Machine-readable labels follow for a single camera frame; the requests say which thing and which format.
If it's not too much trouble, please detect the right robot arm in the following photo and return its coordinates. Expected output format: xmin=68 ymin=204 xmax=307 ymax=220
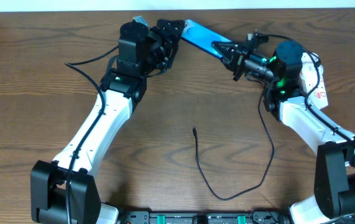
xmin=211 ymin=39 xmax=355 ymax=223

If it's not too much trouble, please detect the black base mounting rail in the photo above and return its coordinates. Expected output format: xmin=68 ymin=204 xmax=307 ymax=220
xmin=116 ymin=210 xmax=290 ymax=224

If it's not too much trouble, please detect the white USB charger adapter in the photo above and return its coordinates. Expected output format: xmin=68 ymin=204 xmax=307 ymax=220
xmin=300 ymin=62 xmax=318 ymax=82

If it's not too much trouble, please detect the black USB charging cable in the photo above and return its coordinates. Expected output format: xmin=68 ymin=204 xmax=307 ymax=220
xmin=192 ymin=90 xmax=275 ymax=202

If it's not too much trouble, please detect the white power strip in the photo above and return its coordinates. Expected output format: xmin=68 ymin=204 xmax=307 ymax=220
xmin=301 ymin=52 xmax=328 ymax=109

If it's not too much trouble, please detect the blue Galaxy smartphone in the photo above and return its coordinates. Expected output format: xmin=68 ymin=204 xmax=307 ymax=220
xmin=182 ymin=19 xmax=231 ymax=59

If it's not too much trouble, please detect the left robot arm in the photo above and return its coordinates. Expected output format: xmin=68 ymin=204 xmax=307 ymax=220
xmin=30 ymin=16 xmax=185 ymax=224

